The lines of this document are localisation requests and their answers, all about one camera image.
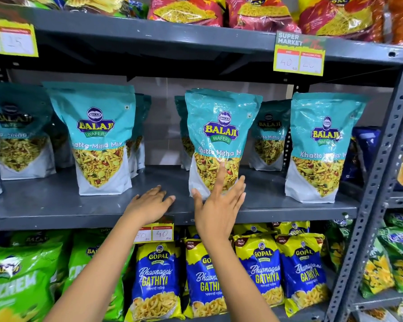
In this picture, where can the person's right hand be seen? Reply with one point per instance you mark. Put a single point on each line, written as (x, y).
(216, 214)

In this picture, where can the person's left hand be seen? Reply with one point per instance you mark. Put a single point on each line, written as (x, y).
(146, 207)

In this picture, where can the person's right thumb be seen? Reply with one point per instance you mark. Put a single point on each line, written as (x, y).
(197, 199)

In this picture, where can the person's left thumb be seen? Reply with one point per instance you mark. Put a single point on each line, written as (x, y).
(168, 201)

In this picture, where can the person's right middle finger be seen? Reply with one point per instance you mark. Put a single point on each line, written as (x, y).
(235, 189)

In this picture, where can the teal snack packet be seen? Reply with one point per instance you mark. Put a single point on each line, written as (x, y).
(221, 107)

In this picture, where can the person's right forearm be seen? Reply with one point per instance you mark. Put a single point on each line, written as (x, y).
(236, 281)

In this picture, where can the person's left forearm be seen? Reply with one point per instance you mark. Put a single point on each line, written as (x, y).
(97, 274)

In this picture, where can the yellow price tag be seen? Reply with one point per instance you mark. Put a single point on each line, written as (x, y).
(299, 55)
(13, 40)
(154, 234)

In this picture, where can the row of blue yellow packets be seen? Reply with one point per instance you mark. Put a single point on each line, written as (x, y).
(154, 278)

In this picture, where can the bright green snack packet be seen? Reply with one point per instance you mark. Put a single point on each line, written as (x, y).
(84, 251)
(16, 288)
(40, 237)

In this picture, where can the row of teal packets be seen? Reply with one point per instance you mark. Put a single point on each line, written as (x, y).
(97, 130)

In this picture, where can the green yellow chips packet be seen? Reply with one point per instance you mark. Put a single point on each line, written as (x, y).
(376, 271)
(401, 219)
(401, 258)
(339, 244)

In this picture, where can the dark blue snack packet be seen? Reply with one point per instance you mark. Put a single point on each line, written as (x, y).
(366, 147)

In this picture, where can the grey metal shelf rack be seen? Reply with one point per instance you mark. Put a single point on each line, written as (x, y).
(399, 199)
(154, 36)

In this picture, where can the red snack packet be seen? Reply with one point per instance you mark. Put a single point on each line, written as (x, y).
(184, 9)
(342, 16)
(262, 13)

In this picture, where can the green yellow snack packet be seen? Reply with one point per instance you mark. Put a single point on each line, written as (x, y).
(23, 0)
(100, 4)

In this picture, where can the orange snack packet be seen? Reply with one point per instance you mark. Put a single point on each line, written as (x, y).
(401, 16)

